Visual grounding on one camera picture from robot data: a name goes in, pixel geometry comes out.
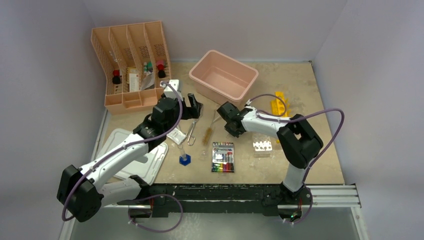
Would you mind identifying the white card box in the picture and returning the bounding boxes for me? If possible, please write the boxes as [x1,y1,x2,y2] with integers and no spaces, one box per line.
[128,73,140,93]

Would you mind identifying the coloured marker pen pack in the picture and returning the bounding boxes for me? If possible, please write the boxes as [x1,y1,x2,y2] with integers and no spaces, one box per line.
[211,142,235,173]

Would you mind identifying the black aluminium base frame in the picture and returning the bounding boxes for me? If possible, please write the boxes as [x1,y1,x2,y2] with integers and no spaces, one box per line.
[59,167,370,240]

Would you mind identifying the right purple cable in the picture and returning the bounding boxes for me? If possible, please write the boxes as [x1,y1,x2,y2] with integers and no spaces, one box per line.
[246,93,345,226]

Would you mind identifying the red black stamp right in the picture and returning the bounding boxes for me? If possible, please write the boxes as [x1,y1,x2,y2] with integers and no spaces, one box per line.
[156,60,167,79]

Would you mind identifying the purple cable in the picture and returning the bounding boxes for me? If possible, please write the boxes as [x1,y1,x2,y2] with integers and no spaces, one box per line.
[246,93,345,226]
[61,81,184,233]

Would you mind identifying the metal crucible tongs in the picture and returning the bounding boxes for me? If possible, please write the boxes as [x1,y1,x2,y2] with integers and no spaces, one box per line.
[186,119,198,146]

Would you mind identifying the peach plastic desk organizer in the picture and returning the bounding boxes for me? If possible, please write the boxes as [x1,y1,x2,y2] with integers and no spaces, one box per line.
[90,21,172,115]

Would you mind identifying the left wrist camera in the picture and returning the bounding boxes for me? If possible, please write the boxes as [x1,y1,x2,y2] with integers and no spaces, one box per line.
[160,79,183,100]

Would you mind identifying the yellow test tube rack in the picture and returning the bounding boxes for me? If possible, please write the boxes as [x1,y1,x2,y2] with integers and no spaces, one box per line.
[270,91,291,117]

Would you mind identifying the white plastic lid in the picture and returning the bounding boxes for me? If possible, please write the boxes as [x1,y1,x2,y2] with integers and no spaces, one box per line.
[95,128,169,184]

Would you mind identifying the red black stamp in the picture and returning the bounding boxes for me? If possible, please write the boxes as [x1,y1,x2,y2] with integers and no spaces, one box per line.
[156,60,167,79]
[112,69,122,85]

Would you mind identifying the white sachet packet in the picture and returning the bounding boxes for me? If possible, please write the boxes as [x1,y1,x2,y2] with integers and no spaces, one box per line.
[167,127,187,145]

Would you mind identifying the green grey eraser block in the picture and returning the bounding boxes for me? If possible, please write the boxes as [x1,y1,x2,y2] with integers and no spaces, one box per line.
[147,61,153,72]

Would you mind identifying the clear ruler set packet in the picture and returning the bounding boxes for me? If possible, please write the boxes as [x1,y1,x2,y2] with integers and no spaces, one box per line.
[140,72,155,91]

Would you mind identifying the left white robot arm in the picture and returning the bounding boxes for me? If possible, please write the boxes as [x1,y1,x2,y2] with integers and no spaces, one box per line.
[56,93,204,223]

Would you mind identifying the wire test tube brush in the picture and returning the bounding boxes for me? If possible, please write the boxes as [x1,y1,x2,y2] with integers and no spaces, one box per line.
[202,110,217,146]

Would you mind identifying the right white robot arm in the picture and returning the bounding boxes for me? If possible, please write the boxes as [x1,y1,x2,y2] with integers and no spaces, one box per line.
[216,101,324,204]

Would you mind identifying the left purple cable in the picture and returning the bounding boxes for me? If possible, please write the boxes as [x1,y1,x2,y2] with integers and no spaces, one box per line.
[61,81,184,233]

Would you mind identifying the red black stamp left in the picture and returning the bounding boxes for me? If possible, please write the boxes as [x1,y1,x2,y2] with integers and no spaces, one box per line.
[112,69,122,85]

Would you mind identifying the pink plastic bin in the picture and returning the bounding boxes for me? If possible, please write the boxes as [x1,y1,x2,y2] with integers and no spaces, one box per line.
[189,50,259,107]

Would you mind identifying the clear plastic well tray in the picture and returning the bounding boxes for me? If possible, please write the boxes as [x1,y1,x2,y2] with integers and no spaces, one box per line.
[252,133,273,158]

